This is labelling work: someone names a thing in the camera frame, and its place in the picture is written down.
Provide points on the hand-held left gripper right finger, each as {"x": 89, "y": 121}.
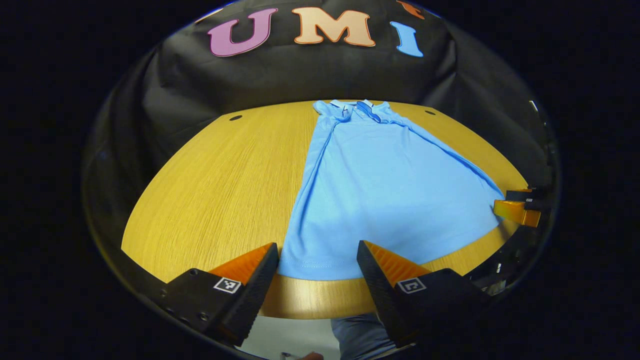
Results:
{"x": 382, "y": 300}

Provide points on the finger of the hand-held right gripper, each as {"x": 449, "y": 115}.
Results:
{"x": 535, "y": 204}
{"x": 520, "y": 195}

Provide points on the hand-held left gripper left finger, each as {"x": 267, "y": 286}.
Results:
{"x": 255, "y": 300}

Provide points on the light blue T-shirt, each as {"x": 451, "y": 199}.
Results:
{"x": 380, "y": 200}

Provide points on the person's leg in jeans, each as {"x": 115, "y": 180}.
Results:
{"x": 357, "y": 337}

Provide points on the black backdrop cloth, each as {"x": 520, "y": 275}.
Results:
{"x": 300, "y": 75}

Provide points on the dark metal frame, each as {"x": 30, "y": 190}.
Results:
{"x": 505, "y": 260}

